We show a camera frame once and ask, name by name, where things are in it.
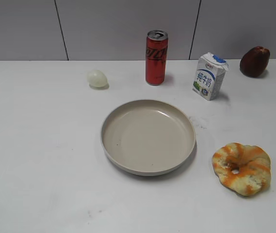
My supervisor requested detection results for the white blue milk carton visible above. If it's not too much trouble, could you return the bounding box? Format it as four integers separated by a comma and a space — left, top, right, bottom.
193, 52, 228, 101

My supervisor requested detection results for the dark red wax apple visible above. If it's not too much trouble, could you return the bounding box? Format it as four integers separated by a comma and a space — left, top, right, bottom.
240, 46, 271, 78

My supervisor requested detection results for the pale white egg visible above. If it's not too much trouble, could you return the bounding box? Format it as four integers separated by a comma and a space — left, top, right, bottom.
87, 69, 108, 88

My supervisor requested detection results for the beige round plate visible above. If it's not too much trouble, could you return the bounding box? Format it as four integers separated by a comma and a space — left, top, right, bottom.
100, 100, 196, 177

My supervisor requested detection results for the orange striped croissant bread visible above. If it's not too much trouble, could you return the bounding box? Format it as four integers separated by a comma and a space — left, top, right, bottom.
211, 143, 271, 196

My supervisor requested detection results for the red cola can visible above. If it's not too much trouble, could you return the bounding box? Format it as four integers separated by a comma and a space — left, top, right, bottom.
146, 30, 168, 85

